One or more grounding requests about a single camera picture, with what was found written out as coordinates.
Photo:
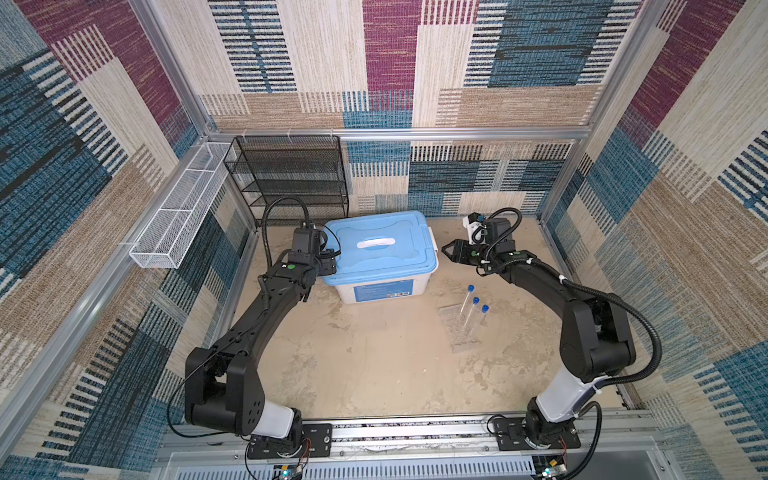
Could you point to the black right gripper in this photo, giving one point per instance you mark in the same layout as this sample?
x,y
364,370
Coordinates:
x,y
459,253

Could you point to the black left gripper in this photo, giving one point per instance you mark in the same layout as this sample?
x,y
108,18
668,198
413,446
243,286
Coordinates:
x,y
327,262

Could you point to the blue capped test tube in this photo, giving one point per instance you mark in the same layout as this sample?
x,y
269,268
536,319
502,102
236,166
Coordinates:
x,y
468,312
468,300
477,317

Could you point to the blue plastic bin lid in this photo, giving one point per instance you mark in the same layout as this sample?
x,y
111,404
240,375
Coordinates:
x,y
381,247

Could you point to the white plastic storage bin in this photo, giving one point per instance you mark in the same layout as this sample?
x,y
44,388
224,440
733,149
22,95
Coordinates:
x,y
383,290

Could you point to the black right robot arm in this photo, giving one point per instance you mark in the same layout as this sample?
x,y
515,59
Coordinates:
x,y
603,341

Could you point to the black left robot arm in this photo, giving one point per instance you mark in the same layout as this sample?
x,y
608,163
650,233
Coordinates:
x,y
222,390

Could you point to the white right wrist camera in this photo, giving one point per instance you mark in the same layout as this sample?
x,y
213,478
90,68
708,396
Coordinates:
x,y
475,227

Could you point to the black wire mesh shelf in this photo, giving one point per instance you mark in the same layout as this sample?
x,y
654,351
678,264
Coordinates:
x,y
309,167

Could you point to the white wire mesh basket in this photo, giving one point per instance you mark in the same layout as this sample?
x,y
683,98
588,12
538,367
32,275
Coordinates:
x,y
164,243

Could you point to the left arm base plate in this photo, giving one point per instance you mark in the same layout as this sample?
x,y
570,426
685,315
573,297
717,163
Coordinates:
x,y
311,440

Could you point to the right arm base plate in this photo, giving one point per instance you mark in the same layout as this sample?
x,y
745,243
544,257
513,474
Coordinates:
x,y
521,434

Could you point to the aluminium mounting rail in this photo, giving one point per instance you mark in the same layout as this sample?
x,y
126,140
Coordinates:
x,y
629,446

